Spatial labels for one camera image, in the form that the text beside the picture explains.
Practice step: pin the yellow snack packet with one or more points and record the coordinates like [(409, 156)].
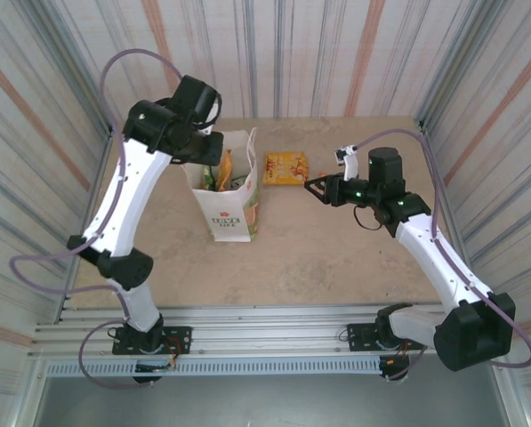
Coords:
[(285, 169)]

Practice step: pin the yellow-green Fox's candy bag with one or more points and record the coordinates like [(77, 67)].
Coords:
[(208, 181)]

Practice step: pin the green Fox's candy bag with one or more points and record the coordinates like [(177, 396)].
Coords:
[(239, 183)]

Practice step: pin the orange snack packet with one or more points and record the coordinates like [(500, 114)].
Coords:
[(227, 171)]

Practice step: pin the white paper bag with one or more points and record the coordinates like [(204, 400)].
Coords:
[(225, 209)]

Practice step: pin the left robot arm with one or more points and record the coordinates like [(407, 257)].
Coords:
[(123, 204)]

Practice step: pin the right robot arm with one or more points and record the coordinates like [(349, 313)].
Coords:
[(438, 258)]

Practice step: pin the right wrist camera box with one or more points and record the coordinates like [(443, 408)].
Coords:
[(350, 169)]

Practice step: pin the aluminium rail frame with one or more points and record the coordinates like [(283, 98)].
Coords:
[(269, 329)]

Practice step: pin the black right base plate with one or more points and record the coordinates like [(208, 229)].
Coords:
[(358, 338)]

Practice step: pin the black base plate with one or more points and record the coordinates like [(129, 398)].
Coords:
[(358, 338), (180, 338)]

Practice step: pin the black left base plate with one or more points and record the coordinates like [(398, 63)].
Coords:
[(180, 338)]

